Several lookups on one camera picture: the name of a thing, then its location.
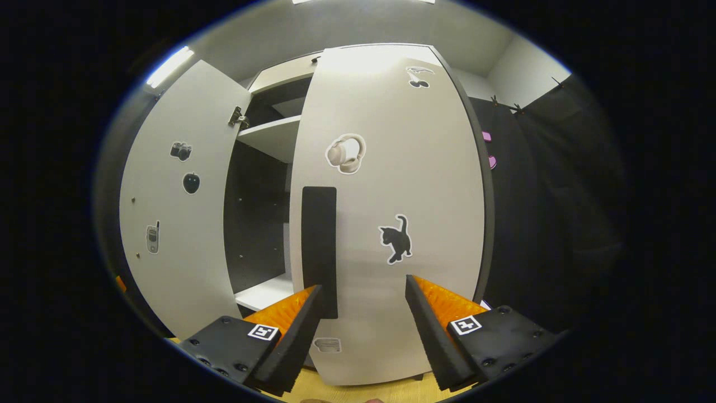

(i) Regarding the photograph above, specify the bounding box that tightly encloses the white cabinet door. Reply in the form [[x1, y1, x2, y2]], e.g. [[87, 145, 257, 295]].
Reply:
[[119, 60, 252, 340], [288, 44, 496, 387]]

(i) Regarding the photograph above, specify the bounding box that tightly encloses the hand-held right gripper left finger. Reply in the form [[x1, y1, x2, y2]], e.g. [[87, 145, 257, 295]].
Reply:
[[178, 284, 324, 397]]

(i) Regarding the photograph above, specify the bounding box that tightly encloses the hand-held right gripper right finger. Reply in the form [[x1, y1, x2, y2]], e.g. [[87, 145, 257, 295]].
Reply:
[[405, 274, 560, 392]]

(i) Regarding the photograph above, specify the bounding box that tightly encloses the black cabinet door handle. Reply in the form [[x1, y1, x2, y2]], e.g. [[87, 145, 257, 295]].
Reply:
[[302, 186, 338, 320]]

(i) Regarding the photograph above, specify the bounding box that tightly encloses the black backdrop cloth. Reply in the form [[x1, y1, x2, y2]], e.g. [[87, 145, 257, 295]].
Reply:
[[95, 73, 627, 336]]

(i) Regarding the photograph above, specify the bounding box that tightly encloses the white cabinet shelf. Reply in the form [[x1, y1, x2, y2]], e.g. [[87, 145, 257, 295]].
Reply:
[[235, 273, 295, 312], [236, 115, 303, 164]]

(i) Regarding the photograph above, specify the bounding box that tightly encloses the white cabinet drawer front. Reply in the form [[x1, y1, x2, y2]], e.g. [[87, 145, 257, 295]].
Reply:
[[248, 53, 322, 95]]

